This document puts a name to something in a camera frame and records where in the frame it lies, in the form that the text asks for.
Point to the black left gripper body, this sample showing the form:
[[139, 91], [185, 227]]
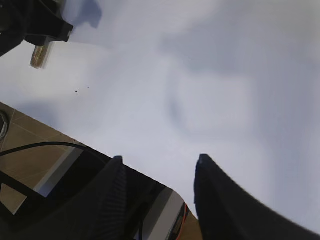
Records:
[[35, 21]]

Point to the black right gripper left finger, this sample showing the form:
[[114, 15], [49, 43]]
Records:
[[93, 210]]

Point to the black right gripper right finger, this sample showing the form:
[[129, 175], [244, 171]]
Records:
[[225, 211]]

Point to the gold glitter pen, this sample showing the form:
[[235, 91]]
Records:
[[40, 56]]

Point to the black table frame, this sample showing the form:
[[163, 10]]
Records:
[[29, 174]]

